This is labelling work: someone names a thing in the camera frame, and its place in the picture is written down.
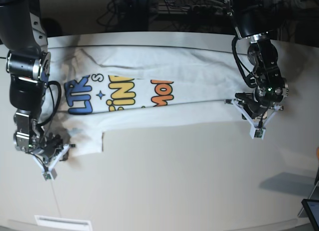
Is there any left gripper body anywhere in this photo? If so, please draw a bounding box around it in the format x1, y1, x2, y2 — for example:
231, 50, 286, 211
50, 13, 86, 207
235, 91, 271, 119

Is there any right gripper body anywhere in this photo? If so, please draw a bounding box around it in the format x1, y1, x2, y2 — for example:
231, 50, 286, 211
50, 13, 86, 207
32, 133, 64, 164

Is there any white printed T-shirt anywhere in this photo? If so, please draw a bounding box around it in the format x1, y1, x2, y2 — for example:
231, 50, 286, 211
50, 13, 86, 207
49, 46, 250, 157

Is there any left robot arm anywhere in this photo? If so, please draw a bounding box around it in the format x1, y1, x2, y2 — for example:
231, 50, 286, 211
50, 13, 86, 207
223, 0, 289, 119

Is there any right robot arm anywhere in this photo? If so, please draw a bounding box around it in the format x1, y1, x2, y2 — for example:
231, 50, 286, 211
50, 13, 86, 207
0, 0, 68, 166

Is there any white paper label strip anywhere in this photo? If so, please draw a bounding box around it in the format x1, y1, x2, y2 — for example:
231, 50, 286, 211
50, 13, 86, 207
34, 215, 93, 231

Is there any black tablet device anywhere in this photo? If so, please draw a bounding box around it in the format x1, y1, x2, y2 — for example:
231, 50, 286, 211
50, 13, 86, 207
302, 199, 319, 231

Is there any power strip with red light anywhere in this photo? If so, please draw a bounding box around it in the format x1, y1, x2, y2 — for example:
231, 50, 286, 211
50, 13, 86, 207
157, 4, 227, 16

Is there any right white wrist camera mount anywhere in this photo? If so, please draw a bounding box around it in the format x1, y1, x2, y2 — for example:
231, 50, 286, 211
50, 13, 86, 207
30, 144, 76, 181

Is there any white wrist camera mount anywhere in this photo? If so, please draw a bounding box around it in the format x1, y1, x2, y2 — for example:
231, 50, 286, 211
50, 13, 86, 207
225, 99, 284, 140
30, 144, 76, 181

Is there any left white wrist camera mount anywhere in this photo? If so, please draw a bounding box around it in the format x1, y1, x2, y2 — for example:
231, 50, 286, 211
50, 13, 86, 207
225, 99, 284, 140

